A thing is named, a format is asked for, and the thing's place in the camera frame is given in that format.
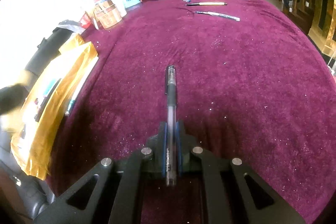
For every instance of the yellow and black pen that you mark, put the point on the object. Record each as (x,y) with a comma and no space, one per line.
(207,3)

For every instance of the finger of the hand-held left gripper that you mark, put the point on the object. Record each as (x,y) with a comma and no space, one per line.
(13,99)

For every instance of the short clear jar red lid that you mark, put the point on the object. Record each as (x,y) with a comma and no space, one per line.
(109,14)

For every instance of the clear gel pen black cap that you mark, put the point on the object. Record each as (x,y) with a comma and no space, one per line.
(172,108)

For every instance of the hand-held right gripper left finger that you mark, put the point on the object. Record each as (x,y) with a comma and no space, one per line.
(164,150)

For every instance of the red and white packet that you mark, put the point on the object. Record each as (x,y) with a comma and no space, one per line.
(88,20)

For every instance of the blue gel pen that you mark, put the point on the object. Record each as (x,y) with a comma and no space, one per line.
(70,107)

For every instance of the white box with yellow edges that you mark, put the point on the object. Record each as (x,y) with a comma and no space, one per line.
(52,124)

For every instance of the black chair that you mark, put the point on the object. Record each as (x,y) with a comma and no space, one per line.
(50,48)

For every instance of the silver wrapped pen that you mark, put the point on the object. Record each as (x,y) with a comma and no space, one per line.
(218,15)

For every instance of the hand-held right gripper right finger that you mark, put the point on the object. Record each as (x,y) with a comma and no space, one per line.
(179,150)

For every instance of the black leather seat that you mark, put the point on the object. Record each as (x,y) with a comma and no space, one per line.
(31,195)

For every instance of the purple velvet tablecloth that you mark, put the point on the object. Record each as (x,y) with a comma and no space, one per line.
(236,82)

